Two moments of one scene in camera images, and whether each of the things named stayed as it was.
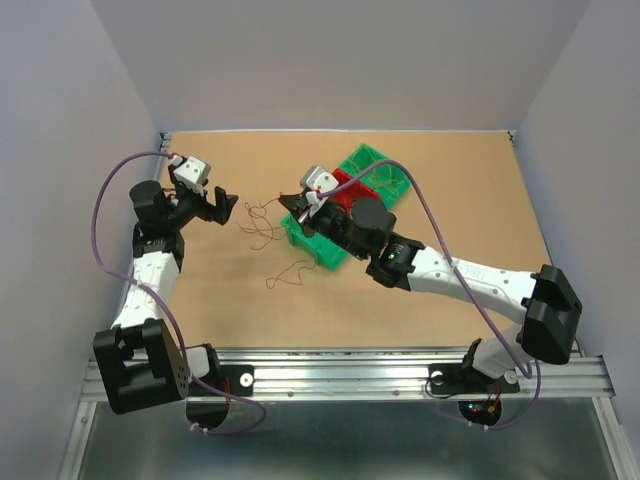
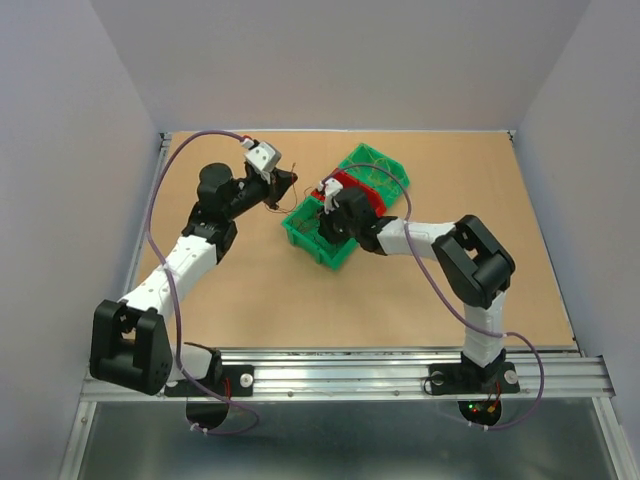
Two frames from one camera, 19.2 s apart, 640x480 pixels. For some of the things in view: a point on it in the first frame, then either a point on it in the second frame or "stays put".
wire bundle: [263, 226] to [300, 220]
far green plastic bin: [388, 180] stays put
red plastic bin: [345, 198] stays put
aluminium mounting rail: [383, 372] stays put
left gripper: [209, 212] to [282, 181]
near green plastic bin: [317, 246] stays put
